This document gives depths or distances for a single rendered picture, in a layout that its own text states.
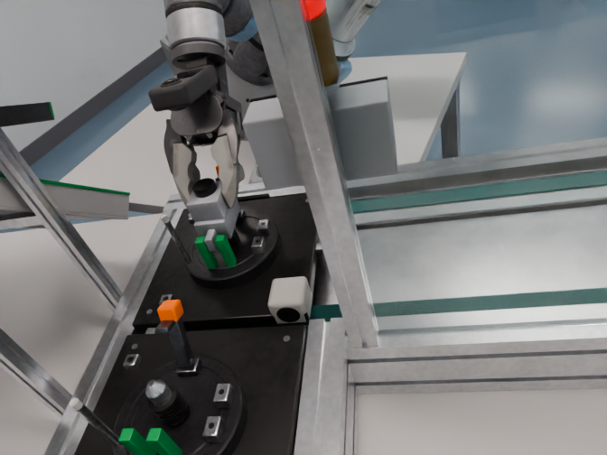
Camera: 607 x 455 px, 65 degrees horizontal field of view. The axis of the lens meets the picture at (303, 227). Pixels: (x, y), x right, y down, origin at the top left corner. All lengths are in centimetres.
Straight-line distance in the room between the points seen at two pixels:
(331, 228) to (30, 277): 78
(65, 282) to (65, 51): 332
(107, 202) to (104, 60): 367
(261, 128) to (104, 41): 409
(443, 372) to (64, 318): 65
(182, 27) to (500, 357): 55
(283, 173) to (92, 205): 42
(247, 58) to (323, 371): 80
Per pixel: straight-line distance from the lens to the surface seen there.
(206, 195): 62
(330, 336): 57
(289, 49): 34
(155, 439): 48
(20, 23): 406
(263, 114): 41
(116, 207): 82
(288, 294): 58
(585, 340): 57
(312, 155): 38
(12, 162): 66
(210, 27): 67
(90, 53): 437
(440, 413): 62
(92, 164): 139
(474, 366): 59
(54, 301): 100
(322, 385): 55
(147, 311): 68
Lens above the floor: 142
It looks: 40 degrees down
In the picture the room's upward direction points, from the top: 18 degrees counter-clockwise
